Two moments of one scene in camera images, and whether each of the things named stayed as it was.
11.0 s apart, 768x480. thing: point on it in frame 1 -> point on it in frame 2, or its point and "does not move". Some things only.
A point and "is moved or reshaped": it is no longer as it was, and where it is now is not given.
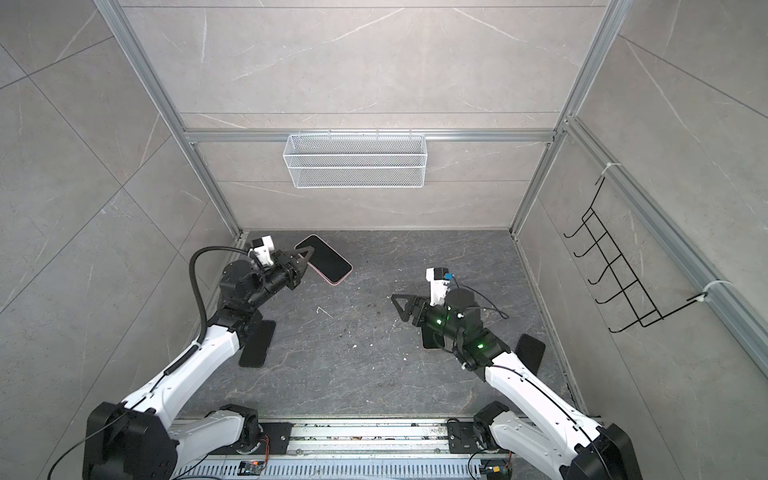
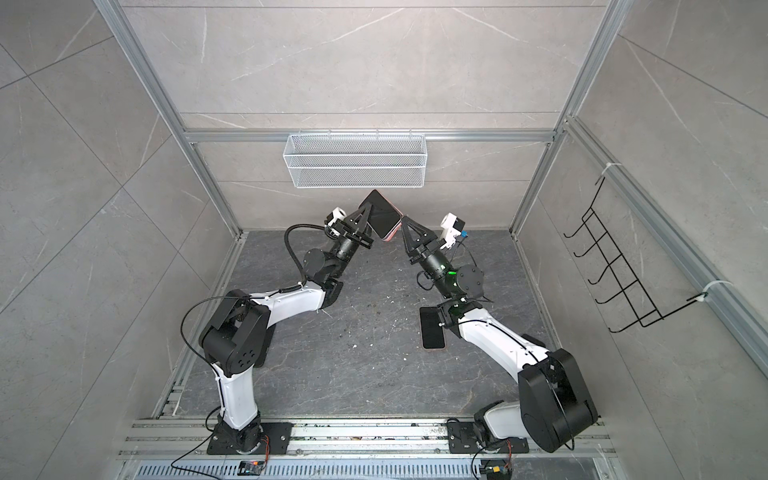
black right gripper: (422, 303) -> (430, 242)
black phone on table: (432, 339) does not move
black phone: (325, 261) is moved or reshaped
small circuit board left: (250, 467) does not move
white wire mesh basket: (355, 161) does not move
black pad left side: (256, 347) does not move
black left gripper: (283, 261) -> (353, 231)
